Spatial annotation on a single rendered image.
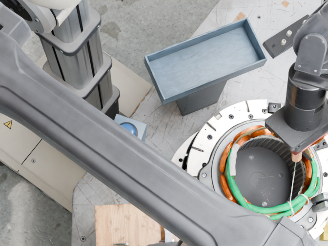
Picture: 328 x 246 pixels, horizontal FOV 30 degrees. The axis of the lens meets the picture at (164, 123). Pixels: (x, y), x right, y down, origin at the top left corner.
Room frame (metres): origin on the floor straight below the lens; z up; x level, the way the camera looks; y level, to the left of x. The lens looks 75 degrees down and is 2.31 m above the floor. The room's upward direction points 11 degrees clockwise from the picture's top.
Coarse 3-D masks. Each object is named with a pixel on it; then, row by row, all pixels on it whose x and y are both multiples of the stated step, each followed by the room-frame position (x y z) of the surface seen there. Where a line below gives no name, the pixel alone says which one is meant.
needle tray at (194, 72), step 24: (240, 24) 0.60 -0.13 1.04; (168, 48) 0.50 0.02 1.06; (192, 48) 0.53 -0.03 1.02; (216, 48) 0.54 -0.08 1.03; (240, 48) 0.55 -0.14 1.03; (168, 72) 0.46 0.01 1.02; (192, 72) 0.47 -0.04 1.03; (216, 72) 0.48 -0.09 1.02; (240, 72) 0.49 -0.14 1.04; (168, 96) 0.40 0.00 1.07; (192, 96) 0.45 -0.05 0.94; (216, 96) 0.49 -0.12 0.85
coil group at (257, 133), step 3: (264, 129) 0.34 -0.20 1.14; (267, 129) 0.34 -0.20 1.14; (255, 132) 0.33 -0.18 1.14; (258, 132) 0.33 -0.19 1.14; (261, 132) 0.33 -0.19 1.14; (264, 132) 0.34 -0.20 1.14; (267, 132) 0.34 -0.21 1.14; (270, 132) 0.34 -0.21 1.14; (252, 135) 0.33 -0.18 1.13; (255, 135) 0.33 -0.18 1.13; (258, 135) 0.33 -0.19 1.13; (273, 135) 0.34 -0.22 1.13; (276, 135) 0.34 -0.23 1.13; (252, 138) 0.33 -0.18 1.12
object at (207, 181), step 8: (256, 120) 0.37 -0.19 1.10; (264, 120) 0.37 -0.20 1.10; (232, 128) 0.34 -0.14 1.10; (224, 136) 0.32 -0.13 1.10; (216, 144) 0.30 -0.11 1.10; (208, 168) 0.25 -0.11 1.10; (320, 168) 0.30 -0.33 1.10; (200, 176) 0.23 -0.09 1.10; (208, 176) 0.23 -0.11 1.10; (320, 176) 0.28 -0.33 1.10; (208, 184) 0.22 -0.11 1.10; (320, 184) 0.26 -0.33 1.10; (320, 192) 0.25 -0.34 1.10; (304, 216) 0.19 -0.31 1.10; (312, 216) 0.20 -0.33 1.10; (304, 224) 0.18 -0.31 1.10; (312, 224) 0.18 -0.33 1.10
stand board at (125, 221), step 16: (96, 208) 0.13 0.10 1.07; (112, 208) 0.14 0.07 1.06; (128, 208) 0.14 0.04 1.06; (96, 224) 0.10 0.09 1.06; (112, 224) 0.11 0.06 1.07; (128, 224) 0.11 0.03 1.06; (144, 224) 0.12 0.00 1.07; (96, 240) 0.07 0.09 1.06; (112, 240) 0.08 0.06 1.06; (128, 240) 0.08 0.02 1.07; (144, 240) 0.09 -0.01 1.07; (176, 240) 0.10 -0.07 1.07
